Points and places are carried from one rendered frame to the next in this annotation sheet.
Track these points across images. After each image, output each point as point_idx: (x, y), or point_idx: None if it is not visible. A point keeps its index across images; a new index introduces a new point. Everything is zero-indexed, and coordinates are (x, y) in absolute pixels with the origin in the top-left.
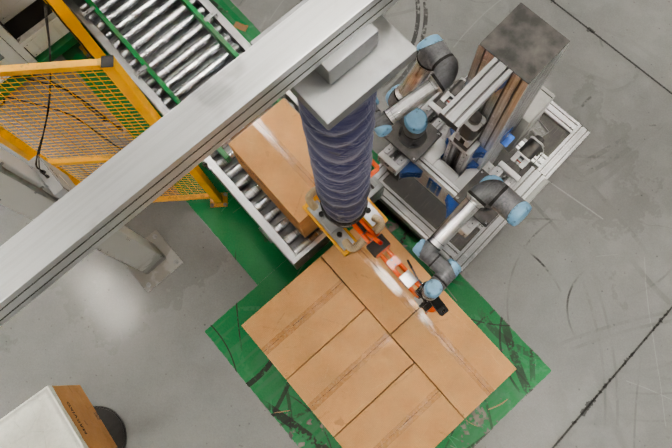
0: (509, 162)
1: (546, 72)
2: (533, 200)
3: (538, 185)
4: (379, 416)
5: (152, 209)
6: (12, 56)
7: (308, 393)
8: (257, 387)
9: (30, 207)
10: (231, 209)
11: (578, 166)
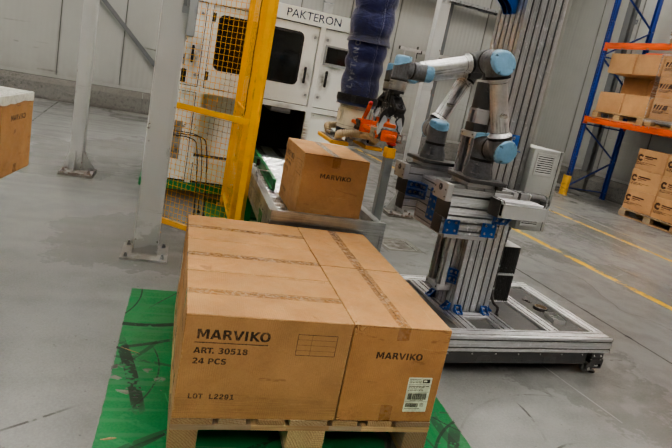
0: (510, 189)
1: (550, 26)
2: (534, 377)
3: (534, 207)
4: (253, 282)
5: (178, 243)
6: (181, 163)
7: (198, 248)
8: (129, 328)
9: None
10: None
11: (597, 383)
